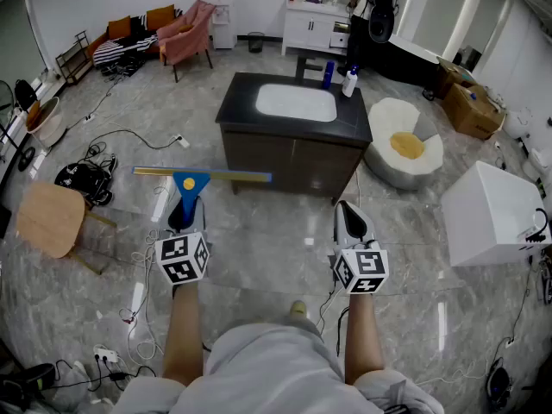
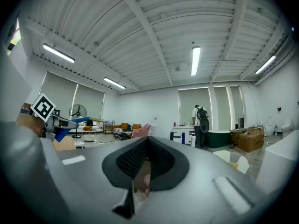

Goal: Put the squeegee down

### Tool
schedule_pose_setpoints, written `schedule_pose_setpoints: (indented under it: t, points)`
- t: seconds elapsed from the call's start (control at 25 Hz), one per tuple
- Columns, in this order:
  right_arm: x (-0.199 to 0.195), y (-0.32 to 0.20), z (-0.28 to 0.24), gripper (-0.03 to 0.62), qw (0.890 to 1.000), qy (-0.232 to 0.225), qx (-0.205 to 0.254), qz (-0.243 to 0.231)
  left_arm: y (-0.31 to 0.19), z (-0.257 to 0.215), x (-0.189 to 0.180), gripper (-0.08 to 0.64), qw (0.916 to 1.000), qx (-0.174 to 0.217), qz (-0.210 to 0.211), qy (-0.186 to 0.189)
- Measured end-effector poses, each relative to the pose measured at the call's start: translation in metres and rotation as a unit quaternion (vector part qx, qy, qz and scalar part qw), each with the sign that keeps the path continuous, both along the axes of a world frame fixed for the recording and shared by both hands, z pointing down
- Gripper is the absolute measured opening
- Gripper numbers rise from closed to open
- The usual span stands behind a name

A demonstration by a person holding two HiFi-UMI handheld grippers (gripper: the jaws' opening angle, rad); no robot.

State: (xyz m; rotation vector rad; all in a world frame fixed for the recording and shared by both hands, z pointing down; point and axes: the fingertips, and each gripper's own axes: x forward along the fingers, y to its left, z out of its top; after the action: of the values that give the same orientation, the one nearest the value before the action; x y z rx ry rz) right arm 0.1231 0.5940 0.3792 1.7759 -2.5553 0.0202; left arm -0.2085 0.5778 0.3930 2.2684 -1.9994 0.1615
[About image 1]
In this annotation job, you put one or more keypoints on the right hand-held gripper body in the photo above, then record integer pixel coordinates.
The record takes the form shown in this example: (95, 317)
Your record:
(362, 270)

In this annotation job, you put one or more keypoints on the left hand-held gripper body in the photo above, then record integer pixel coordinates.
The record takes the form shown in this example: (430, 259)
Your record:
(181, 257)

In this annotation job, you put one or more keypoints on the blue and yellow squeegee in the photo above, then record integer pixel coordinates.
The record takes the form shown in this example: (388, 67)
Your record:
(189, 183)

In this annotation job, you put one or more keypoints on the person's right forearm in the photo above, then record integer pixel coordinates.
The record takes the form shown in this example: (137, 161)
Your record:
(364, 339)

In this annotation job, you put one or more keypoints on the person's left forearm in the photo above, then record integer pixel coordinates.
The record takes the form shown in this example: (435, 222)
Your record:
(183, 339)

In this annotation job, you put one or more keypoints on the white power strip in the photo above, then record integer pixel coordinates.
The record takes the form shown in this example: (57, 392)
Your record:
(105, 354)
(89, 117)
(182, 141)

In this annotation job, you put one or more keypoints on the person's shoe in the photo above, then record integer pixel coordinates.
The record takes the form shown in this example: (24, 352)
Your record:
(298, 309)

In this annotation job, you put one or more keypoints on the black headset on floor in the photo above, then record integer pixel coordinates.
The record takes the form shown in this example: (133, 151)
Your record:
(84, 179)

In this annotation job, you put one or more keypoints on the black top wooden table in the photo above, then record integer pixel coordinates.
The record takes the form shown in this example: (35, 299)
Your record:
(235, 110)

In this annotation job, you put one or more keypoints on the fried egg shaped cushion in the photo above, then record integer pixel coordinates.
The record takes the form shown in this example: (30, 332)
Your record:
(401, 119)

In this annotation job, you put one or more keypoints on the white cube cabinet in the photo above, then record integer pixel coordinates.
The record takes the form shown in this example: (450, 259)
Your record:
(487, 214)

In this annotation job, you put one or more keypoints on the light wooden side table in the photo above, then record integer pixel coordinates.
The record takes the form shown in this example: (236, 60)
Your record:
(49, 218)

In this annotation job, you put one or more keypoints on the white sink basin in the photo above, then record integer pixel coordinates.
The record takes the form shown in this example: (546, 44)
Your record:
(295, 102)

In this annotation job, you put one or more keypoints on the person's grey shirt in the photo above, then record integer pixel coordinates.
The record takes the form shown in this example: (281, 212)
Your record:
(276, 373)

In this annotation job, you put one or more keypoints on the white pump bottle blue cap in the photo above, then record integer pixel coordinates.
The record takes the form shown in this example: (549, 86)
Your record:
(349, 84)

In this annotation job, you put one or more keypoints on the round white tub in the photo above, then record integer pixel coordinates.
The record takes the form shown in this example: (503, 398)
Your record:
(49, 123)

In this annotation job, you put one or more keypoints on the large cardboard box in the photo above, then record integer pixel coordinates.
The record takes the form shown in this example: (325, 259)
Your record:
(470, 110)

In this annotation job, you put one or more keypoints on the black faucet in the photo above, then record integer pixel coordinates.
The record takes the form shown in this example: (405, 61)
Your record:
(302, 69)

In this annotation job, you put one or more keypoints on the pink armchair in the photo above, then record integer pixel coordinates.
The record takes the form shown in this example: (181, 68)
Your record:
(185, 41)

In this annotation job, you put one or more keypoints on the orange sofa with striped blanket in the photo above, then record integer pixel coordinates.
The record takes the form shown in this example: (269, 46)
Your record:
(125, 43)

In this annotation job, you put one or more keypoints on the black bathtub with white rim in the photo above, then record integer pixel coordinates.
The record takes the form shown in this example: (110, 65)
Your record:
(405, 63)

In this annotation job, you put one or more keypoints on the small cardboard box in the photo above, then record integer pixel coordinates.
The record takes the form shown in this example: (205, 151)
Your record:
(450, 76)

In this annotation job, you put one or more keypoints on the black metal rack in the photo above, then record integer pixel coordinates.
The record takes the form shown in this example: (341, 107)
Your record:
(73, 58)

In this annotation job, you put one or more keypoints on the black round device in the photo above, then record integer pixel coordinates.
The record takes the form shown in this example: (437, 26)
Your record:
(499, 386)

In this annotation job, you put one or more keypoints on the black mesh waste bin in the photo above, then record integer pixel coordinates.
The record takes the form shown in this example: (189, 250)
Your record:
(256, 42)

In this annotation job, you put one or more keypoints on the white water dispenser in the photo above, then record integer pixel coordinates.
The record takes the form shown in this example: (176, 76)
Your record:
(223, 24)

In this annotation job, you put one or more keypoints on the white vanity cabinet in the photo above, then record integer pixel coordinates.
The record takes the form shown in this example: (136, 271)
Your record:
(308, 28)

